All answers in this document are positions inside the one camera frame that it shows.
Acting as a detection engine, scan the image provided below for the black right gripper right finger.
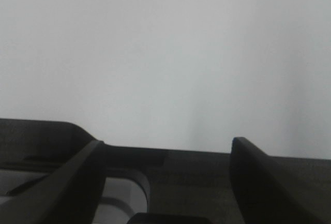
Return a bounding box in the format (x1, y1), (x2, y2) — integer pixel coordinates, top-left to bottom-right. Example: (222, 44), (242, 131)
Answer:
(229, 137), (330, 223)

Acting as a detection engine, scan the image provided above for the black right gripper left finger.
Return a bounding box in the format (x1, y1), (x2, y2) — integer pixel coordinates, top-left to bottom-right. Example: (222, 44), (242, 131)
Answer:
(1, 140), (106, 223)

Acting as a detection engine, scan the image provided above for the beige plastic storage basket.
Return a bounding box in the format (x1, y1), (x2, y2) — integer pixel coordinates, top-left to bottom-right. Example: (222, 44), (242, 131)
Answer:
(1, 118), (330, 223)

